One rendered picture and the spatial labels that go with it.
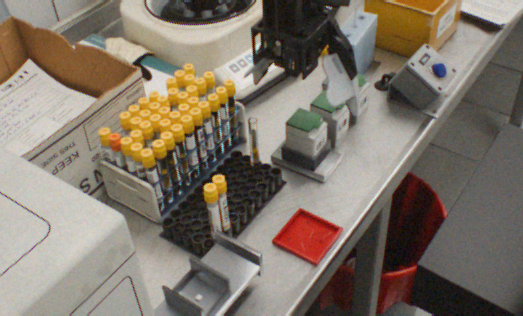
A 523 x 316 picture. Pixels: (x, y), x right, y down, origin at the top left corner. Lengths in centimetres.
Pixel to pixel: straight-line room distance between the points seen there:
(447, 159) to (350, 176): 137
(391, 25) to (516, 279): 55
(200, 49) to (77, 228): 58
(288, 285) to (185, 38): 43
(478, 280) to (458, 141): 164
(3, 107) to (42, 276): 61
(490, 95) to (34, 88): 191
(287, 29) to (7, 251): 40
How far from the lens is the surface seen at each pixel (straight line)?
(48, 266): 44
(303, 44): 69
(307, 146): 86
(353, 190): 88
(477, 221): 76
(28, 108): 100
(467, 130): 239
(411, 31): 111
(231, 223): 80
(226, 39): 100
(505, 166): 84
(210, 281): 72
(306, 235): 82
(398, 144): 95
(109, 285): 49
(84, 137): 84
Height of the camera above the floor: 150
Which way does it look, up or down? 42 degrees down
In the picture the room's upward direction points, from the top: 4 degrees counter-clockwise
